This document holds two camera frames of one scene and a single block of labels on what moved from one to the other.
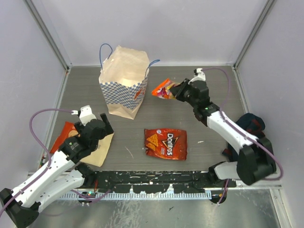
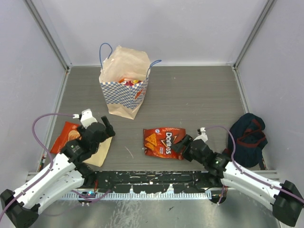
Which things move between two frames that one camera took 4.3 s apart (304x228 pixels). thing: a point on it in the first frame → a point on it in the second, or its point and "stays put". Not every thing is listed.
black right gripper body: (189, 99) → (198, 159)
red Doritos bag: (166, 143) stays put
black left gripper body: (81, 127) stays put
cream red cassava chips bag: (97, 156) stays put
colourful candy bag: (163, 90) → (130, 82)
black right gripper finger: (176, 90) → (183, 145)
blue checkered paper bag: (124, 71) stays put
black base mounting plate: (153, 182) stays put
